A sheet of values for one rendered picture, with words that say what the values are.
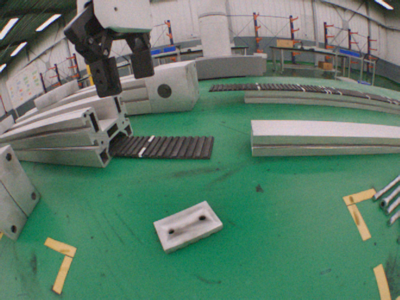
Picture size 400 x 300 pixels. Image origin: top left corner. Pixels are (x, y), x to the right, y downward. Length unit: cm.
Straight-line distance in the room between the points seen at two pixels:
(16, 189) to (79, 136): 13
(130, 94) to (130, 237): 32
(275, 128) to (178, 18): 788
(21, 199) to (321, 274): 34
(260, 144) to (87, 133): 22
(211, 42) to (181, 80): 42
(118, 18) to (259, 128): 20
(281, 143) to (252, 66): 51
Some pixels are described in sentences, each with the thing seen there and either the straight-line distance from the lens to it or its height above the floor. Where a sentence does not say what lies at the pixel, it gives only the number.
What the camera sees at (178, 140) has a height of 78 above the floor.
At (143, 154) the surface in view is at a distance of 25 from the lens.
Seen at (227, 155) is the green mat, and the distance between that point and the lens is 22.
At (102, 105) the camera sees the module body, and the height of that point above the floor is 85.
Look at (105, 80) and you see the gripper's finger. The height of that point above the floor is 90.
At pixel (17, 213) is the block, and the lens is 29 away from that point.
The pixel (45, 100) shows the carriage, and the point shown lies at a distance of 66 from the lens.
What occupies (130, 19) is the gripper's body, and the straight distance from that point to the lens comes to 21.
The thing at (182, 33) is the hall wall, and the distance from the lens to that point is 798.
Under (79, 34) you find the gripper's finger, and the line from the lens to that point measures 18.
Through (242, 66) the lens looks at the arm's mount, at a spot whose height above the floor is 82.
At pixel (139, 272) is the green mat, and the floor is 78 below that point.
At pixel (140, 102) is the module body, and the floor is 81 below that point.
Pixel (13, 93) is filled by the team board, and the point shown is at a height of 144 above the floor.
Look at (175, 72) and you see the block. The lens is 36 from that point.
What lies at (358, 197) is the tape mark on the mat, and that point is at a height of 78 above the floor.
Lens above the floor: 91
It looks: 33 degrees down
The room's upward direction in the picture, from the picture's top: 9 degrees counter-clockwise
